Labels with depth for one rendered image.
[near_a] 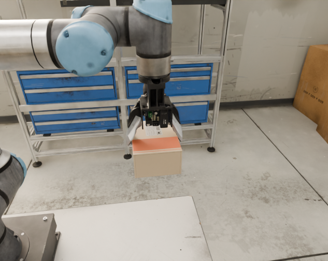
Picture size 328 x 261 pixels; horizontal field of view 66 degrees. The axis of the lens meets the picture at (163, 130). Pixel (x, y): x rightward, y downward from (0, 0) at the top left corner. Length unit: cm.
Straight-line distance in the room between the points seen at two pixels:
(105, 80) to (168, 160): 153
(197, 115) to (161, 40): 182
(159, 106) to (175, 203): 59
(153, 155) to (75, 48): 33
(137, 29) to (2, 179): 56
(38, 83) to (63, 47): 181
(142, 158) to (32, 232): 47
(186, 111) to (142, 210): 138
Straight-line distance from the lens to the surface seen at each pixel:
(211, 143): 250
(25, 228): 96
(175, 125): 63
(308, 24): 351
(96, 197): 212
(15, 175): 86
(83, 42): 38
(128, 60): 202
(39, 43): 43
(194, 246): 95
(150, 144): 64
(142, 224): 100
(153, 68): 53
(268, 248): 190
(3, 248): 86
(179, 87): 216
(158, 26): 52
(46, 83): 218
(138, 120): 63
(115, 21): 51
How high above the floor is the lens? 149
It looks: 32 degrees down
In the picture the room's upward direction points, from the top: straight up
